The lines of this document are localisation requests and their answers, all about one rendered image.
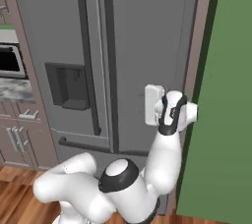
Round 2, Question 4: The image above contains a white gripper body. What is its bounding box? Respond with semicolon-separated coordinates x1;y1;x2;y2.
144;84;165;127

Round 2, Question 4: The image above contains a plain grey fridge door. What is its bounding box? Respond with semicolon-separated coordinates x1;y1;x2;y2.
95;0;202;157

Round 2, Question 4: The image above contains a grey fridge freezer drawer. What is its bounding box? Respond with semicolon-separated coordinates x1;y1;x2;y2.
49;129;169;216

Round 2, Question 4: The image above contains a brown fridge surround panel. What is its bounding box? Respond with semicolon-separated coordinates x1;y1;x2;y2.
162;0;217;216

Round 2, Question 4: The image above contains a brown cabinet door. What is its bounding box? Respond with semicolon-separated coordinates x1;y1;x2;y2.
0;117;26;170
20;122;59;171

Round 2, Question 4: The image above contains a grey fridge door with dispenser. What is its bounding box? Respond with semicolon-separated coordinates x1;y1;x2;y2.
9;0;111;150

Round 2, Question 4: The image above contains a dark water dispenser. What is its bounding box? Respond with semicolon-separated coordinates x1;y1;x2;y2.
43;61;91;111

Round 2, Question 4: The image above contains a brown cabinet drawer front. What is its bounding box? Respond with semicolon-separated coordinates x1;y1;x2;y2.
15;101;44;125

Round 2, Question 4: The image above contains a silver microwave oven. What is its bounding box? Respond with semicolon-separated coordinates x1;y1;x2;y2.
0;28;30;81

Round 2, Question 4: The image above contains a dark fridge door handle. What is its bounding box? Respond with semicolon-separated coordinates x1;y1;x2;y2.
101;0;120;154
76;0;102;138

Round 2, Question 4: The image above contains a dark freezer drawer handle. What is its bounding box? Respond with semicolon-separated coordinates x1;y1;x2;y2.
57;136;151;158

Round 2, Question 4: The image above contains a silver drawer handle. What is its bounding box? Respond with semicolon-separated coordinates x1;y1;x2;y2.
18;108;40;121

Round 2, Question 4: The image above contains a silver cabinet door handle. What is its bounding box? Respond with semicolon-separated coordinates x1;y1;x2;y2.
6;126;20;152
16;126;30;153

